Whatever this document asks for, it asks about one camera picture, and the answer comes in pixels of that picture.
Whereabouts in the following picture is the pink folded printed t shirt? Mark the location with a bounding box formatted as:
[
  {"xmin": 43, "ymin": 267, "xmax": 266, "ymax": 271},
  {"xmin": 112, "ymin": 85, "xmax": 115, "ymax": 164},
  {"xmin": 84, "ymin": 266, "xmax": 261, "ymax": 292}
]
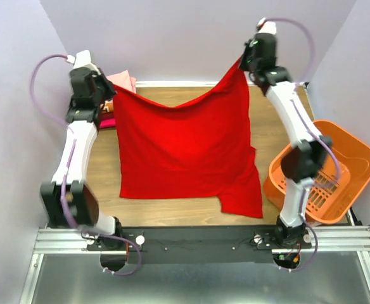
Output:
[{"xmin": 102, "ymin": 70, "xmax": 136, "ymax": 114}]

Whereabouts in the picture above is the orange plastic laundry basket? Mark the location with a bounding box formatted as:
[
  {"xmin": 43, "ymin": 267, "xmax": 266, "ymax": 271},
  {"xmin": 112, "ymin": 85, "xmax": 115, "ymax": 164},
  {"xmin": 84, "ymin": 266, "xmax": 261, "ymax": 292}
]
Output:
[{"xmin": 262, "ymin": 118, "xmax": 370, "ymax": 224}]

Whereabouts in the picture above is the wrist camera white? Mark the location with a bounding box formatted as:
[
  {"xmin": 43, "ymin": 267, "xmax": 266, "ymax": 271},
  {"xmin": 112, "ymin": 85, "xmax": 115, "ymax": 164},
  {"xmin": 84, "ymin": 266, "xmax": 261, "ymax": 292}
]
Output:
[
  {"xmin": 66, "ymin": 49, "xmax": 94, "ymax": 68},
  {"xmin": 256, "ymin": 18, "xmax": 277, "ymax": 35}
]

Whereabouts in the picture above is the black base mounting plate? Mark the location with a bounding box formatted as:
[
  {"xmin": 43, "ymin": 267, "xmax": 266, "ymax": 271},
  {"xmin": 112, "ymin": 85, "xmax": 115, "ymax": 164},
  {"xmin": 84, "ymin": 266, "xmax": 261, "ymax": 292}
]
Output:
[{"xmin": 86, "ymin": 225, "xmax": 314, "ymax": 266}]

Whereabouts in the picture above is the magenta folded t shirt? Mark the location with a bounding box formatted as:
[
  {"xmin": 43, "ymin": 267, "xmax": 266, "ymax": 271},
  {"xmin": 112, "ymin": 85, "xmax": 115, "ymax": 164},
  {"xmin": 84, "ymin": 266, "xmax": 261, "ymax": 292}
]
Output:
[{"xmin": 99, "ymin": 117, "xmax": 115, "ymax": 129}]

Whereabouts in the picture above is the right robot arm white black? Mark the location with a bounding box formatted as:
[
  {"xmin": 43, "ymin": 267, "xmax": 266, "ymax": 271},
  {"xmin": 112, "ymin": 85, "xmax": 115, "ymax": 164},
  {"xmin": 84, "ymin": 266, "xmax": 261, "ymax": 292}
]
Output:
[{"xmin": 239, "ymin": 32, "xmax": 331, "ymax": 246}]

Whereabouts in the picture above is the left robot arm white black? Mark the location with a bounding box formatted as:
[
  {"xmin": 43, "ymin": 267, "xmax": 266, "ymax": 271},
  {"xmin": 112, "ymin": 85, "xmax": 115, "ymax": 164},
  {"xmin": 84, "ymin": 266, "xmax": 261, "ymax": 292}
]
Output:
[{"xmin": 40, "ymin": 63, "xmax": 121, "ymax": 236}]

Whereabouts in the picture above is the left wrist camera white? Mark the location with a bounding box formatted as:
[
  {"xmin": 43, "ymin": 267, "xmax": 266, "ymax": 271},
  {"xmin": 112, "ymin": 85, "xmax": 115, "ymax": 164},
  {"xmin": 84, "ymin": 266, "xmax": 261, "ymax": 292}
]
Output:
[{"xmin": 66, "ymin": 49, "xmax": 94, "ymax": 68}]

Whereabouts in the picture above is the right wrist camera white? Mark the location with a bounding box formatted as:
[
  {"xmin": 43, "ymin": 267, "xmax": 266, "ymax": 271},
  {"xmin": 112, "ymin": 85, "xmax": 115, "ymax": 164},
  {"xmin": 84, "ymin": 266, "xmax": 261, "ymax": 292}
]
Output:
[{"xmin": 256, "ymin": 18, "xmax": 277, "ymax": 35}]

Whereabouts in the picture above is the red t shirt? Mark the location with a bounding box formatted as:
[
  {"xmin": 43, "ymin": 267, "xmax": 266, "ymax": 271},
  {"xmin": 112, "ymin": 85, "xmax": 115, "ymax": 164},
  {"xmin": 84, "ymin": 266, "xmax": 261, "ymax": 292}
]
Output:
[{"xmin": 113, "ymin": 63, "xmax": 263, "ymax": 219}]

